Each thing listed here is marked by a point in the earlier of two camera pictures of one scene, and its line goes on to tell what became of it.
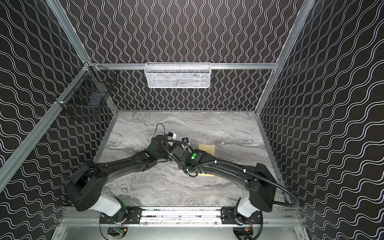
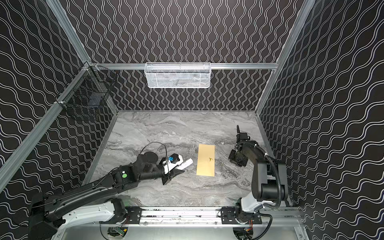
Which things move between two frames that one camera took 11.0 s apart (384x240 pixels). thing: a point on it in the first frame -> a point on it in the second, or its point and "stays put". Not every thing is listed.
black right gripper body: [180, 151] -> [238, 142]
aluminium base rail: [272, 217] stays put
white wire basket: [177, 74] stays put
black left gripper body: [167, 147] -> [166, 174]
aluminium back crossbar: [104, 66] stays put
